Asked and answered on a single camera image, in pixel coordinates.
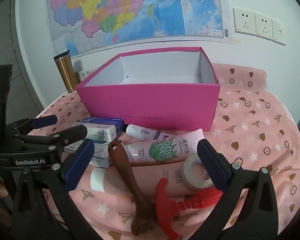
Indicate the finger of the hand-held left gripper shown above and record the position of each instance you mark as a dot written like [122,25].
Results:
[72,131]
[43,121]

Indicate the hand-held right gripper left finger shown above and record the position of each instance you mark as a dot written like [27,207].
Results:
[78,166]

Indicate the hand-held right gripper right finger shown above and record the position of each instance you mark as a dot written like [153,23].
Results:
[212,166]

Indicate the white blue medicine box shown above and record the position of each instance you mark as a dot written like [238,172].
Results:
[100,155]

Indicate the white tape roll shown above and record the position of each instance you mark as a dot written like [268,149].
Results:
[197,185]

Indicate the white ointment box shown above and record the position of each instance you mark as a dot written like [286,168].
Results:
[102,133]

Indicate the brown wooden back scratcher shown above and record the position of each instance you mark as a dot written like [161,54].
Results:
[126,175]

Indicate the pink aloe hand cream tube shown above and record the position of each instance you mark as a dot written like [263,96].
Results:
[160,147]

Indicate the red plastic tool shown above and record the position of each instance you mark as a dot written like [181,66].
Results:
[165,205]

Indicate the large pink lotion tube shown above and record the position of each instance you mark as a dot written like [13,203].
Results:
[145,177]

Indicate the white purple cream tube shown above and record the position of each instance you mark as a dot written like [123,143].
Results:
[142,131]

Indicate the pink cardboard box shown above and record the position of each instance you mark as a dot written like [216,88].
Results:
[150,105]

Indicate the pink printed blanket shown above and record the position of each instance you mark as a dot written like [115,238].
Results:
[252,135]

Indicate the gold metal tumbler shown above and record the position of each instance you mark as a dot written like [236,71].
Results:
[66,72]

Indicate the white star mug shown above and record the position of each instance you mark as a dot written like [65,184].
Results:
[83,73]

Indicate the grey door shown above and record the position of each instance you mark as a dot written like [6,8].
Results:
[5,42]

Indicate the masking tape piece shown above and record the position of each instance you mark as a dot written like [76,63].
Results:
[233,40]

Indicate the colourful wall map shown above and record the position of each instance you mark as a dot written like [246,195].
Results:
[130,12]

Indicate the white wall socket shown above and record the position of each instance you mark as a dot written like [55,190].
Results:
[263,26]
[244,21]

